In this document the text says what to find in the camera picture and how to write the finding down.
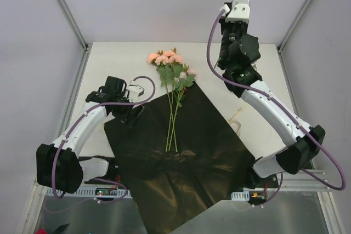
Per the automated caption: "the pink rose bouquet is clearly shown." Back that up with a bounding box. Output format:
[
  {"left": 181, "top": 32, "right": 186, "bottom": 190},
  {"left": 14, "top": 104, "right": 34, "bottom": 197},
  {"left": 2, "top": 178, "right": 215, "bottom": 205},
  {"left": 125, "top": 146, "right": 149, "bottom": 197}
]
[{"left": 146, "top": 48, "right": 197, "bottom": 152}]

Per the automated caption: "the cream printed ribbon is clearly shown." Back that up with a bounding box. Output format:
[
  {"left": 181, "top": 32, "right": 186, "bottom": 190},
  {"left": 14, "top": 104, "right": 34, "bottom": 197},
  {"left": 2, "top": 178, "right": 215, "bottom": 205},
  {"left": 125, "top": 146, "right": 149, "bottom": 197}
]
[{"left": 227, "top": 106, "right": 246, "bottom": 136}]

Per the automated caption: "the black wrapping paper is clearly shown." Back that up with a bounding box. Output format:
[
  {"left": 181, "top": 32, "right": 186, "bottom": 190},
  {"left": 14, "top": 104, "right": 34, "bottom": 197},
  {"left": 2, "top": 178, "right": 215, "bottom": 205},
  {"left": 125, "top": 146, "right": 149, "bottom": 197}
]
[{"left": 104, "top": 84, "right": 254, "bottom": 233}]

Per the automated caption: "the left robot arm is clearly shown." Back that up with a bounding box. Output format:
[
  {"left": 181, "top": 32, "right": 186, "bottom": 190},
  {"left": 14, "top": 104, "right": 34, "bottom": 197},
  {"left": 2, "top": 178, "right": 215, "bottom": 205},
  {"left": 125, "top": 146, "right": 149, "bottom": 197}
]
[{"left": 36, "top": 76, "right": 144, "bottom": 194}]

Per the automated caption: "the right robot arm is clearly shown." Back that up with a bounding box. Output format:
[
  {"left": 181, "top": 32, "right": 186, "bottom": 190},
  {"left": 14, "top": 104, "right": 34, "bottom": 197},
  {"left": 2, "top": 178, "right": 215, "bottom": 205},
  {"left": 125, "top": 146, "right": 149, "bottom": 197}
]
[{"left": 217, "top": 18, "right": 325, "bottom": 187}]

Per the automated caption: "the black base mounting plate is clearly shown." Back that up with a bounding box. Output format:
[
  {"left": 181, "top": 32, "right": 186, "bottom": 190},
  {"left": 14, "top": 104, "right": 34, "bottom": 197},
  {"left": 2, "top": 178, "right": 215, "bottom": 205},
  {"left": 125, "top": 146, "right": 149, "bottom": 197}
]
[{"left": 95, "top": 156, "right": 281, "bottom": 204}]

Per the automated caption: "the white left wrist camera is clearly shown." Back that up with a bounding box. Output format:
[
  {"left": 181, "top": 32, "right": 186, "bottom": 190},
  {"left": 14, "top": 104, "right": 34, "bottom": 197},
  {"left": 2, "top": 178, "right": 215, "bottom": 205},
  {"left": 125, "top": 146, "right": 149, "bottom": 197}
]
[{"left": 126, "top": 80, "right": 145, "bottom": 102}]

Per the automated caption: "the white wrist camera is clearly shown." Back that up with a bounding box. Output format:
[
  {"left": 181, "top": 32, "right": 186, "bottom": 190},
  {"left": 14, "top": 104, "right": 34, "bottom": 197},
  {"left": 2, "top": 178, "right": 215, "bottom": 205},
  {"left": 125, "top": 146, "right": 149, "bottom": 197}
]
[
  {"left": 220, "top": 0, "right": 250, "bottom": 24},
  {"left": 126, "top": 80, "right": 145, "bottom": 102}
]

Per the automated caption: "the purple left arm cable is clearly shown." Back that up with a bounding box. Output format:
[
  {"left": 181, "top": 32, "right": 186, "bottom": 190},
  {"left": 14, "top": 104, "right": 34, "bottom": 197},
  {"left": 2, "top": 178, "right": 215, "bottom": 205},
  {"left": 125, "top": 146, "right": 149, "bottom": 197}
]
[{"left": 51, "top": 76, "right": 156, "bottom": 199}]

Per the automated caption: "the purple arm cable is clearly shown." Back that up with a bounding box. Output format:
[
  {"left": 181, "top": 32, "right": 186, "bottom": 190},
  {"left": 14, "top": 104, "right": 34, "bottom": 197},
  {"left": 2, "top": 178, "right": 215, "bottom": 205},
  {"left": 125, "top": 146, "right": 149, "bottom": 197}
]
[
  {"left": 206, "top": 9, "right": 347, "bottom": 191},
  {"left": 51, "top": 76, "right": 156, "bottom": 199}
]

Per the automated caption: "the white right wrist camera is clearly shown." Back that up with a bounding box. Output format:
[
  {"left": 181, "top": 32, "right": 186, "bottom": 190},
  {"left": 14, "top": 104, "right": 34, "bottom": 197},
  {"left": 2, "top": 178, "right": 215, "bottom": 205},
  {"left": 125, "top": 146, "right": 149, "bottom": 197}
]
[{"left": 220, "top": 0, "right": 250, "bottom": 24}]

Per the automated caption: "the left aluminium frame post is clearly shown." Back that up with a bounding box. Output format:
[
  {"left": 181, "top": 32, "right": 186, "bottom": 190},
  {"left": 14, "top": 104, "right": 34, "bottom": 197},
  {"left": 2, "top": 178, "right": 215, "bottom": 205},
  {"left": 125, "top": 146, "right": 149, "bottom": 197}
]
[{"left": 41, "top": 0, "right": 93, "bottom": 51}]

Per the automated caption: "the aluminium frame post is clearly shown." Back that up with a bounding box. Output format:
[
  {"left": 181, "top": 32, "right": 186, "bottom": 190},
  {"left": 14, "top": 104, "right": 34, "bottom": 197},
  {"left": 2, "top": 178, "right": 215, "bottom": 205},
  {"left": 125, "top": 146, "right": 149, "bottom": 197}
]
[
  {"left": 41, "top": 0, "right": 93, "bottom": 51},
  {"left": 277, "top": 0, "right": 314, "bottom": 54}
]

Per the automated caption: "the left white cable duct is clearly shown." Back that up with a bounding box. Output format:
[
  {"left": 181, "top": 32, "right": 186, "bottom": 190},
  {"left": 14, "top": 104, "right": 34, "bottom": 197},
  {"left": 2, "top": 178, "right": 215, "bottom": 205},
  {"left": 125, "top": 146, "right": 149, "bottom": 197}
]
[{"left": 46, "top": 184, "right": 133, "bottom": 199}]

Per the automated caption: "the white cable duct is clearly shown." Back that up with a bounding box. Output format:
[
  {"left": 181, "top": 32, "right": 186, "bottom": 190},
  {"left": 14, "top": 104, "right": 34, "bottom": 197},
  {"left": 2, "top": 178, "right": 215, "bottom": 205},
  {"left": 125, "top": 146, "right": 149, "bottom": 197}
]
[
  {"left": 46, "top": 184, "right": 133, "bottom": 199},
  {"left": 230, "top": 191, "right": 268, "bottom": 201}
]

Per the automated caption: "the right aluminium frame post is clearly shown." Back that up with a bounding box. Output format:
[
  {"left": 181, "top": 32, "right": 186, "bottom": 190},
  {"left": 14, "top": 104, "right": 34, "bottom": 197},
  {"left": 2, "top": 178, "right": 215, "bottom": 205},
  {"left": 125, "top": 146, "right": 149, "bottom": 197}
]
[{"left": 277, "top": 0, "right": 314, "bottom": 54}]

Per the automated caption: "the aluminium rail right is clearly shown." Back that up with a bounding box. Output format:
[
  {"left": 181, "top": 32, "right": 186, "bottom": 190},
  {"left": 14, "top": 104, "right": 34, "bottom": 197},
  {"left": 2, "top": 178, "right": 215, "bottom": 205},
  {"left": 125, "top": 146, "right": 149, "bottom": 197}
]
[{"left": 280, "top": 171, "right": 331, "bottom": 192}]

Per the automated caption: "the right white cable duct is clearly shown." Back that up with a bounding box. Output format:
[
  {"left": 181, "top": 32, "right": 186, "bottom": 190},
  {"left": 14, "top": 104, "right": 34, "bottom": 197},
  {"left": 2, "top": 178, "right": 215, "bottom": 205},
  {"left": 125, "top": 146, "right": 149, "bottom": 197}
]
[{"left": 230, "top": 191, "right": 268, "bottom": 201}]

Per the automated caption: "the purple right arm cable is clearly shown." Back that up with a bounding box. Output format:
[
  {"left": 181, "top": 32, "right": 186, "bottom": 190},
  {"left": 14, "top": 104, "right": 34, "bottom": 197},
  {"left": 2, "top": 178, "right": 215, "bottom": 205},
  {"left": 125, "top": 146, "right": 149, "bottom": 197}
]
[{"left": 206, "top": 9, "right": 347, "bottom": 191}]

